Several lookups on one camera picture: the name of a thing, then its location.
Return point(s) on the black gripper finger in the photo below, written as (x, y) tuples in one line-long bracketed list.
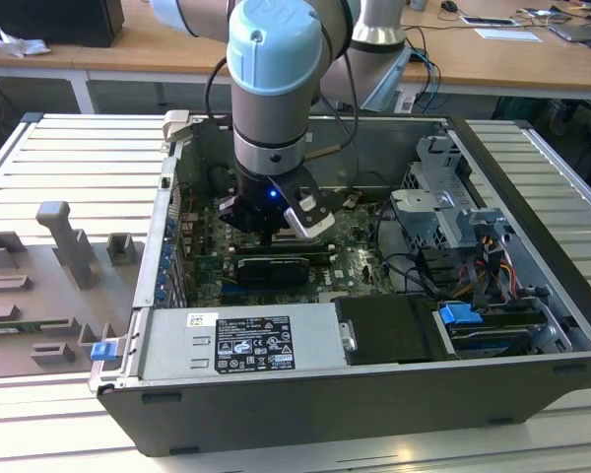
[(231, 212), (272, 237)]

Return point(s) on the thin metal locking lever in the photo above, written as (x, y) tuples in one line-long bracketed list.
[(311, 241)]

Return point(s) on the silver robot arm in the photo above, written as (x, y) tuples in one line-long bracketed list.
[(271, 113)]

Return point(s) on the CPU socket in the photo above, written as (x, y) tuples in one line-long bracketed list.
[(295, 242)]

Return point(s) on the black RAM slot row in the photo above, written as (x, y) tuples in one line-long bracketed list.
[(300, 252)]

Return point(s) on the blue expansion slot clips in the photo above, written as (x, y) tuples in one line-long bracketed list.
[(166, 256)]

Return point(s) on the black round board cap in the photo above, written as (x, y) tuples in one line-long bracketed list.
[(219, 177)]

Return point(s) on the small brown board component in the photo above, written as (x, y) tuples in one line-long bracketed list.
[(353, 201)]

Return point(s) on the green motherboard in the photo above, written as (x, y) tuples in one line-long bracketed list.
[(359, 261)]

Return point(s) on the small white yellow sticker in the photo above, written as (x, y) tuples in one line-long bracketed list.
[(202, 319)]

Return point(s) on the black power supply label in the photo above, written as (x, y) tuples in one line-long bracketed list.
[(253, 345)]

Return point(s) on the silver power supply unit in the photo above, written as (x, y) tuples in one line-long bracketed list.
[(177, 345)]

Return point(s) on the black plastic air shroud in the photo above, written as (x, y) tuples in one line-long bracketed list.
[(389, 330)]

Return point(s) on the silver metal drive cage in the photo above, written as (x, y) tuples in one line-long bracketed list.
[(423, 207)]

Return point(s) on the white hanging tag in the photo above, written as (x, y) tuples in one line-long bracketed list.
[(407, 103)]

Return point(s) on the wooden desk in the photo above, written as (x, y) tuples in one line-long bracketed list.
[(128, 54)]

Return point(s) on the black open PC case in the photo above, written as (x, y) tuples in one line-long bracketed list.
[(325, 419)]

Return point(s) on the small blue case latch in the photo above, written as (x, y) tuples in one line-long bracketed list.
[(102, 351)]

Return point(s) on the hard disk in blue carrier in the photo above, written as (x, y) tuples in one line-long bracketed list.
[(458, 314)]

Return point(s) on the grey parts rack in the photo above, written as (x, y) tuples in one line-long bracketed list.
[(39, 290)]

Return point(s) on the green RAM stick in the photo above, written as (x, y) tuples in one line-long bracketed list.
[(10, 326)]

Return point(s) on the grey cup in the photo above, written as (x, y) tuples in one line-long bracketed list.
[(417, 4)]

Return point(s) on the black box on desk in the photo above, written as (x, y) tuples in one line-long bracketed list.
[(54, 20)]

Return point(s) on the crumpled white paper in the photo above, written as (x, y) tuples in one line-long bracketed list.
[(22, 45)]

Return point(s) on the black computer mouse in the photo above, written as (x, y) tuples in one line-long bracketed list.
[(449, 6)]

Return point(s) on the flat tablet device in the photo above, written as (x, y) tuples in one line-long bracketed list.
[(487, 20)]

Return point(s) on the black office chair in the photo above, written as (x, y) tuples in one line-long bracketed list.
[(561, 123)]

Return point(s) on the grey laptop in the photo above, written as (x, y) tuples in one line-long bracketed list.
[(578, 32)]

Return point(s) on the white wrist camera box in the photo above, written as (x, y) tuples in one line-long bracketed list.
[(315, 222)]

